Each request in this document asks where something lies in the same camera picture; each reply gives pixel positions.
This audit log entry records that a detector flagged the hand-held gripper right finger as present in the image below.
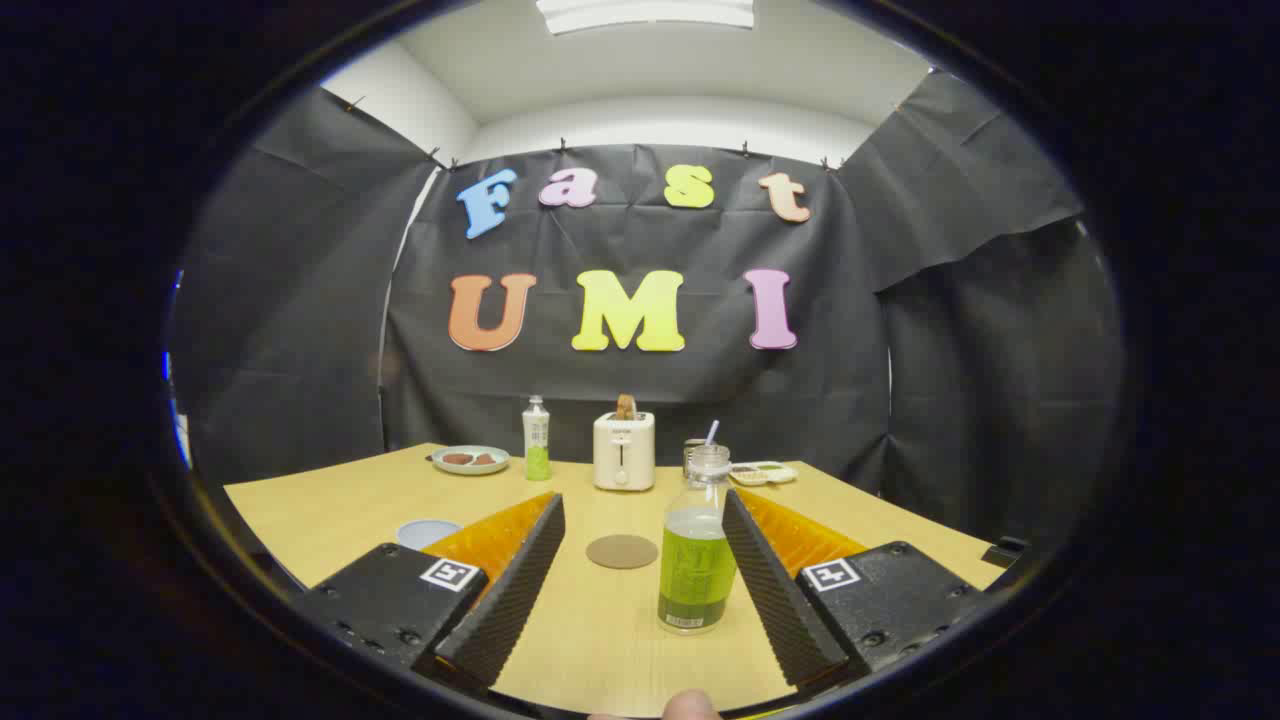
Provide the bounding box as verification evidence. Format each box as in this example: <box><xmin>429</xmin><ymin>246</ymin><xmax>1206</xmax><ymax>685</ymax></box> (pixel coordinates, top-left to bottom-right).
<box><xmin>722</xmin><ymin>488</ymin><xmax>986</xmax><ymax>691</ymax></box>

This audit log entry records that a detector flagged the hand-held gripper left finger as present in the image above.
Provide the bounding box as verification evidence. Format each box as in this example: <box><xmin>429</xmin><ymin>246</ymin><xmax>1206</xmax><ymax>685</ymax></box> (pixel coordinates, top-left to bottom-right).
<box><xmin>300</xmin><ymin>490</ymin><xmax>567</xmax><ymax>696</ymax></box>

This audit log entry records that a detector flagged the green label juice bottle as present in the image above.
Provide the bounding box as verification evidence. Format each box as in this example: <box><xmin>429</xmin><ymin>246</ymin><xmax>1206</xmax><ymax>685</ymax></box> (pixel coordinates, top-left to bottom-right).
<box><xmin>657</xmin><ymin>445</ymin><xmax>738</xmax><ymax>635</ymax></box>

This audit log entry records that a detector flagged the pale grey cup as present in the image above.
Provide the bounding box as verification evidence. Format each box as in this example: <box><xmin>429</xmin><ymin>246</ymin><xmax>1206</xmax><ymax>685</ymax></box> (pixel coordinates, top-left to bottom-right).
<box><xmin>396</xmin><ymin>518</ymin><xmax>463</xmax><ymax>551</ymax></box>

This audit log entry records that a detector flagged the round brown coaster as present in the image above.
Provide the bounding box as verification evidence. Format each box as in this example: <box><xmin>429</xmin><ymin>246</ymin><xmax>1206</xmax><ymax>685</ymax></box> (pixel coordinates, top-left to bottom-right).
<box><xmin>586</xmin><ymin>534</ymin><xmax>659</xmax><ymax>570</ymax></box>

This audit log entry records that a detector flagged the small green white bottle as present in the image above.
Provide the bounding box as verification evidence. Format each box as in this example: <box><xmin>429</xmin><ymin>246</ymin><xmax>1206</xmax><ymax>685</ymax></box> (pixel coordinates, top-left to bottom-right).
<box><xmin>522</xmin><ymin>395</ymin><xmax>553</xmax><ymax>482</ymax></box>

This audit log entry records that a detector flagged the wooden table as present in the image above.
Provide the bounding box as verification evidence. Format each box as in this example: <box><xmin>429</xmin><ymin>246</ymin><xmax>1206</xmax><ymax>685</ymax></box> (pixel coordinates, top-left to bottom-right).
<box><xmin>223</xmin><ymin>443</ymin><xmax>1006</xmax><ymax>716</ymax></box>

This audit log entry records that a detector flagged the pale green plate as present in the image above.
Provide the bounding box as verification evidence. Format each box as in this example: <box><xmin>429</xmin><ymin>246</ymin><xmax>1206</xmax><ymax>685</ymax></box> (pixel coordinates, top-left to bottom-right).
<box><xmin>431</xmin><ymin>445</ymin><xmax>511</xmax><ymax>476</ymax></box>

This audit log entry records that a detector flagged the white toaster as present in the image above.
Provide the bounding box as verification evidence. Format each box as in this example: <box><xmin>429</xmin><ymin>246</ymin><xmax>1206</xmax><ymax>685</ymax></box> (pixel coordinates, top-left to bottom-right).
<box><xmin>593</xmin><ymin>411</ymin><xmax>657</xmax><ymax>492</ymax></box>

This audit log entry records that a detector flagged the ceiling light panel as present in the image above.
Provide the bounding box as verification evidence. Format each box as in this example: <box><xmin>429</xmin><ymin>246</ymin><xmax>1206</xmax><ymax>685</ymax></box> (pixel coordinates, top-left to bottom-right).
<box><xmin>535</xmin><ymin>0</ymin><xmax>756</xmax><ymax>36</ymax></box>

